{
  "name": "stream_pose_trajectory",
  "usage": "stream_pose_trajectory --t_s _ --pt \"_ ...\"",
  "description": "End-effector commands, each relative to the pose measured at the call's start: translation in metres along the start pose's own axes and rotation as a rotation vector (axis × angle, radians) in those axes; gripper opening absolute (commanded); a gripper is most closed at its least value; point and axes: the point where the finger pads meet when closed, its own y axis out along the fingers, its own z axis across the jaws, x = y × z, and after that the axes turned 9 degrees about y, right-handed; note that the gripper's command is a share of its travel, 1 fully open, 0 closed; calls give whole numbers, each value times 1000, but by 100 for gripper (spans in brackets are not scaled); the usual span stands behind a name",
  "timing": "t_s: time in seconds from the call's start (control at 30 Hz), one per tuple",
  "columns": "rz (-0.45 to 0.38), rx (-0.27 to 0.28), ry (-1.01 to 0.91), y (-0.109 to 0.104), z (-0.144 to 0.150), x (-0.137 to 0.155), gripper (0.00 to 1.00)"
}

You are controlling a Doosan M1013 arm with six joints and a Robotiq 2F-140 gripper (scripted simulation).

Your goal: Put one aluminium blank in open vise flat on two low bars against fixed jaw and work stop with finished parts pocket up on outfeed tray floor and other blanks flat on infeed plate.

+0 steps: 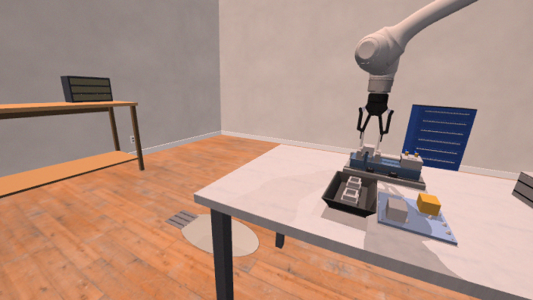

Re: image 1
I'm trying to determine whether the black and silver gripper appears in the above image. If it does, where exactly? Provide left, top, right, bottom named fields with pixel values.
left=357, top=93, right=394, bottom=150

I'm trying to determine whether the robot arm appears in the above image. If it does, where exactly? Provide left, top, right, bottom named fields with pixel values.
left=354, top=0, right=478, bottom=94

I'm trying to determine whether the orange rectangular block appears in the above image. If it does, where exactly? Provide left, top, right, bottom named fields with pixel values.
left=416, top=192, right=441, bottom=216

